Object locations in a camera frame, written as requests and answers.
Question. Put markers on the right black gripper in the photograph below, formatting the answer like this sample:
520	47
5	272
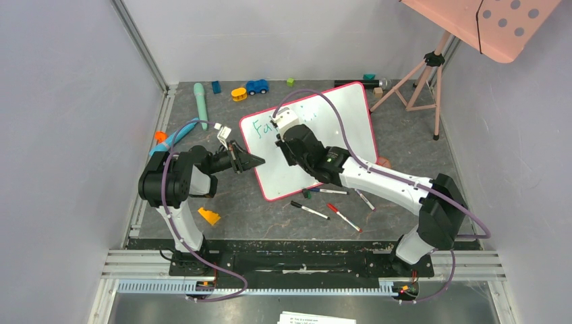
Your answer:
286	149

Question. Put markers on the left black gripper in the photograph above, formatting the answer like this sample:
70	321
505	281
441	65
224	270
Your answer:
240	159

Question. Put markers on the pink framed whiteboard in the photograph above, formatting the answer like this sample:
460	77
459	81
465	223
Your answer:
276	179

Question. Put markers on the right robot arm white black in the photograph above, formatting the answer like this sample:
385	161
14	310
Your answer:
437	202

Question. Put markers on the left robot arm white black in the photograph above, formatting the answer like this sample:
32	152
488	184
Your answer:
170	179

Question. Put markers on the blue whiteboard marker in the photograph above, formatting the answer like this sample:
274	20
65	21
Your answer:
328	191

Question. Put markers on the black whiteboard marker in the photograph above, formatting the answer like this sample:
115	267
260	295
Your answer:
308	209

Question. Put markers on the red whiteboard marker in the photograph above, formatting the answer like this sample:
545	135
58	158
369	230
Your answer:
347	220

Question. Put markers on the purple whiteboard marker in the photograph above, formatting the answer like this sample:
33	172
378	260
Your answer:
366	201

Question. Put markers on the yellow oval toy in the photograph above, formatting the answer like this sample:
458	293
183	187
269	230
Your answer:
239	94

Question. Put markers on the yellow plastic wedge block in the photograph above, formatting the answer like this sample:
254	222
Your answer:
211	217

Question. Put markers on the blue toy tube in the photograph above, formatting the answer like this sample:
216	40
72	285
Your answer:
173	138

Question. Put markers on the blue toy car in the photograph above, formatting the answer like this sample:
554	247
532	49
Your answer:
254	87

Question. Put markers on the dark blue block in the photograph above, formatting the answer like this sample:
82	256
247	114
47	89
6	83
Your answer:
216	87

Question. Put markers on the mint green toy tube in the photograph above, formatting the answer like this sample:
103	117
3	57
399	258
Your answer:
199	93

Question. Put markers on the orange toy piece left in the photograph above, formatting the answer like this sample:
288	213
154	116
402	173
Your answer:
160	136

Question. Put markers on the orange semicircle toy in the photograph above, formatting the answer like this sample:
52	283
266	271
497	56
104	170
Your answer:
383	162

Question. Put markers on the wooden cube block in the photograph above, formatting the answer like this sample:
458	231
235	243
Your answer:
378	92

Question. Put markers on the white paper sheet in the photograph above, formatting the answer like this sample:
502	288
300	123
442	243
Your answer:
303	318

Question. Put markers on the pink tripod stand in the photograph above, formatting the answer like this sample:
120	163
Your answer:
432	62

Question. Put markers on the pink perforated board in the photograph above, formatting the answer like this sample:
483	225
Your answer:
497	29

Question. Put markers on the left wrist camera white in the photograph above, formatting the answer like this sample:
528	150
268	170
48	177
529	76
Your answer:
222	134

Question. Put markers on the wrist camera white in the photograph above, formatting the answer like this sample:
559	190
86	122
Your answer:
284	119
222	134

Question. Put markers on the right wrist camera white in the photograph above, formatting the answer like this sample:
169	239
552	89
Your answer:
284	119

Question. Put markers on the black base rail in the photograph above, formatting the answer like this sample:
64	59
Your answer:
249	258

